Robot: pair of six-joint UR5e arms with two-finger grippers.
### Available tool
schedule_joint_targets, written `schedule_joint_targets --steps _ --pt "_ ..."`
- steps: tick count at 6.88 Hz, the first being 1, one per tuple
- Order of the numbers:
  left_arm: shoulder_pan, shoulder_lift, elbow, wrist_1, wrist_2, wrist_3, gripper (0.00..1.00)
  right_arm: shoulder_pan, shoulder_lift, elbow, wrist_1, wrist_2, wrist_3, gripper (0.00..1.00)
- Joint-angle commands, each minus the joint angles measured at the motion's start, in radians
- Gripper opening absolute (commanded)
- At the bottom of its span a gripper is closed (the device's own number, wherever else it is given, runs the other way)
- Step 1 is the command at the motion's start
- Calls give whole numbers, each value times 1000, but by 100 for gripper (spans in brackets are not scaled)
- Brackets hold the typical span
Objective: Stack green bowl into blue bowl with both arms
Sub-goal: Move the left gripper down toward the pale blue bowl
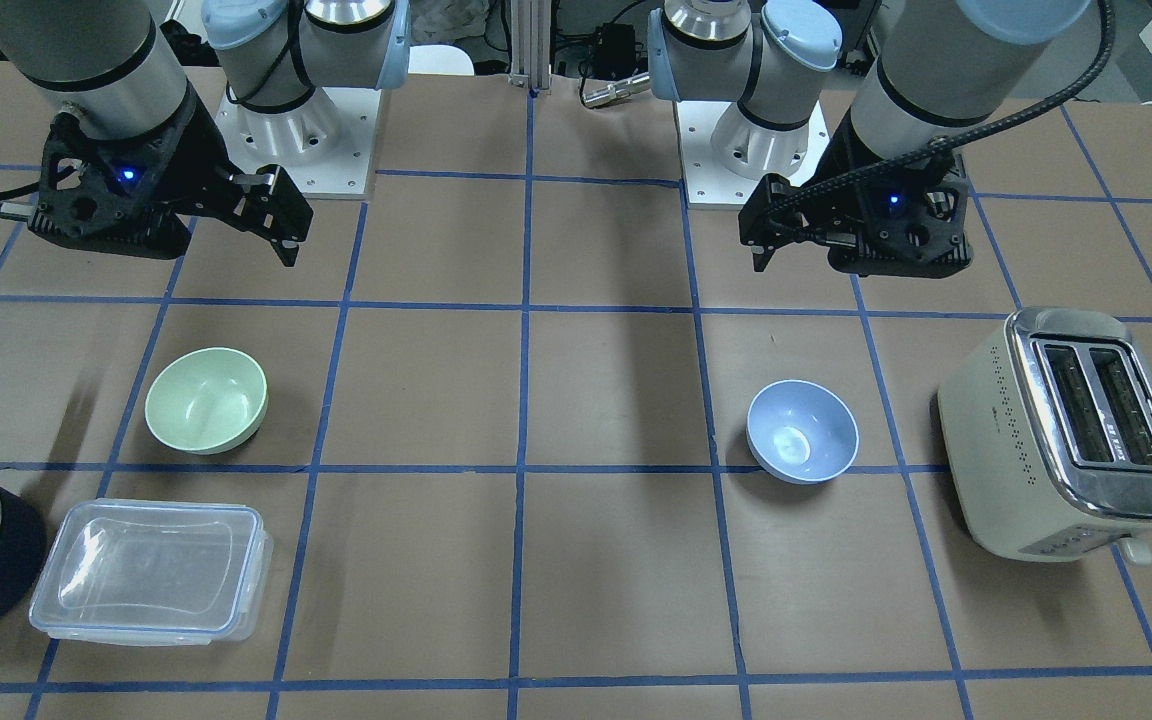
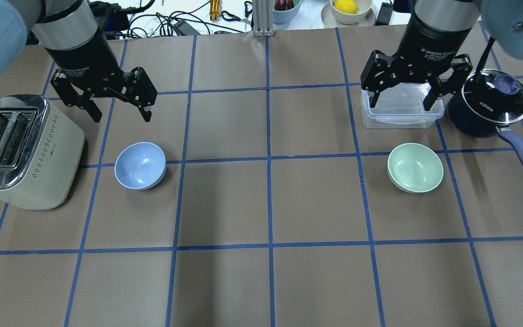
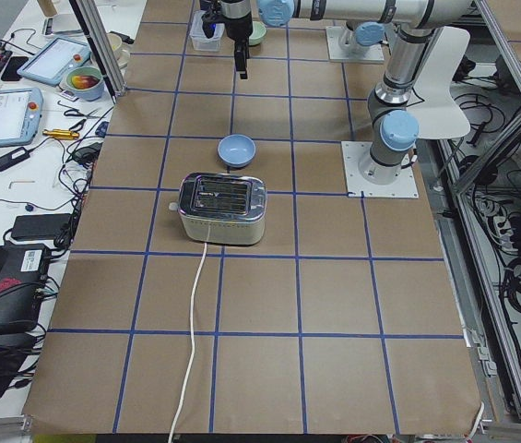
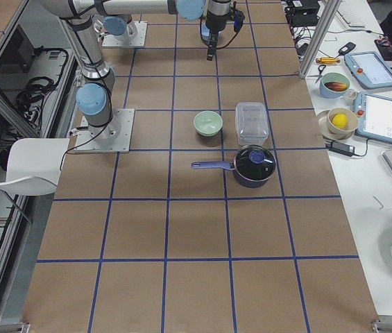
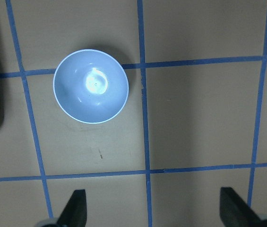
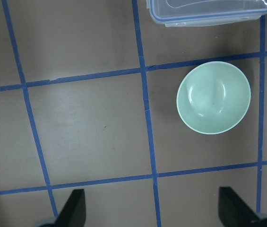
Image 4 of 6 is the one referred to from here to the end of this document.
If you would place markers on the lower blue teach pendant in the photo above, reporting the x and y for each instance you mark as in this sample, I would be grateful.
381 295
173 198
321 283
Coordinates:
374 113

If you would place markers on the black power adapter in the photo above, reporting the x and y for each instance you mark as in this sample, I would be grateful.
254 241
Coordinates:
341 148

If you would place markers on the scissors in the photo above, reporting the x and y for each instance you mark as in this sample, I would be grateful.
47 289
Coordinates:
321 69

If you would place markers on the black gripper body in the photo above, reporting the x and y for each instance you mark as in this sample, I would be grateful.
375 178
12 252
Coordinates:
214 20

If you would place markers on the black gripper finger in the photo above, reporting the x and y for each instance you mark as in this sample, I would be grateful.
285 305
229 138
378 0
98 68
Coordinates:
211 46

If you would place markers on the blue teach pendant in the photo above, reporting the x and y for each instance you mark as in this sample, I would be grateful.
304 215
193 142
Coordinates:
374 113
369 69

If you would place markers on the beige cup with lemon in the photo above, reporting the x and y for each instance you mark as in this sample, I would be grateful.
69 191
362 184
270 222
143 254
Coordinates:
338 123

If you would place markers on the blue pot with glass lid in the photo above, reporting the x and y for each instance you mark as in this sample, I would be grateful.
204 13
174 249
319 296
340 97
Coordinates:
251 166

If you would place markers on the green bowl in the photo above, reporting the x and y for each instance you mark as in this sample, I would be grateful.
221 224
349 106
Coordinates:
208 123

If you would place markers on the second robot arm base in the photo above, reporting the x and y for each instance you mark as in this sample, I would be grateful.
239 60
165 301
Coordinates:
114 31

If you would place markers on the orange handled tool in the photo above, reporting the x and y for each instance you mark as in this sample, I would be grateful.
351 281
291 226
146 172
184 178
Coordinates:
327 60

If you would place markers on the upper blue teach pendant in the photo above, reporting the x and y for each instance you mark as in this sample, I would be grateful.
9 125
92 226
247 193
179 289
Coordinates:
369 69

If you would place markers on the light blue bowl with fruit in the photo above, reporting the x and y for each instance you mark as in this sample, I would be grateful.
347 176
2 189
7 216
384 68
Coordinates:
333 85

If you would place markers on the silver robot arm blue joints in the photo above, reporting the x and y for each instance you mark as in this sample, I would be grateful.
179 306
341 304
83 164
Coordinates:
76 17

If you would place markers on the clear plastic container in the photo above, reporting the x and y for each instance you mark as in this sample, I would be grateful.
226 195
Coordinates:
252 123

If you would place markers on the white chair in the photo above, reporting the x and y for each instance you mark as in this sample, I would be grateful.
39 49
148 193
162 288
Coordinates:
33 167

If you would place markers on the aluminium frame post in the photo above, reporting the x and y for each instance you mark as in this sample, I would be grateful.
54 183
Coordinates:
326 18

